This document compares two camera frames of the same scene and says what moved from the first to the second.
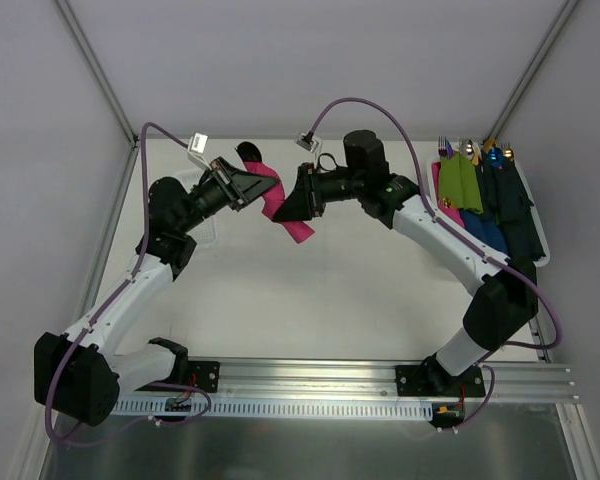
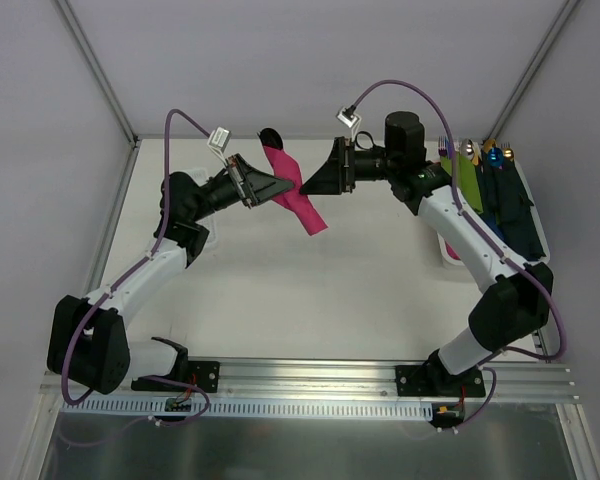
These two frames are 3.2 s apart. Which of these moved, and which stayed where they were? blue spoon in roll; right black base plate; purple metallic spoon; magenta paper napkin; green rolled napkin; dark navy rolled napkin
Moved: purple metallic spoon; magenta paper napkin
Stayed: dark navy rolled napkin; green rolled napkin; right black base plate; blue spoon in roll
